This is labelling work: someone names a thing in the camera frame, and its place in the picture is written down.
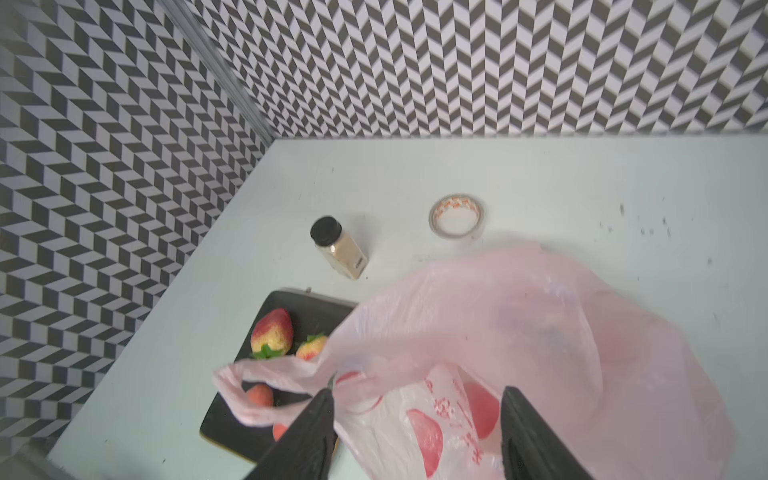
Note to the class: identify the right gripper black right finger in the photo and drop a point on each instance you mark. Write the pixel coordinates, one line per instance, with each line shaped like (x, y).
(529, 447)

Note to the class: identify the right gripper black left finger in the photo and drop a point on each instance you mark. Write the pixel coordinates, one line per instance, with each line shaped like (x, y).
(305, 450)

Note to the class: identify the orange fake peach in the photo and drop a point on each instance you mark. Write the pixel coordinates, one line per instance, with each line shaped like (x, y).
(261, 395)
(278, 430)

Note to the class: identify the red fake strawberry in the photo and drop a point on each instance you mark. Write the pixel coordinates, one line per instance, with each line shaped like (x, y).
(311, 347)
(272, 336)

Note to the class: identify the pink plastic bag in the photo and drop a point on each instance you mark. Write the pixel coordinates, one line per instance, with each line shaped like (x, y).
(418, 372)

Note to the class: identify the small jar black lid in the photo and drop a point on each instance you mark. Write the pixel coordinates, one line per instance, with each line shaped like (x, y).
(338, 247)

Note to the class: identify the tape roll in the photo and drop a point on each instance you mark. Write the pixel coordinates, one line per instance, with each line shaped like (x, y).
(457, 217)

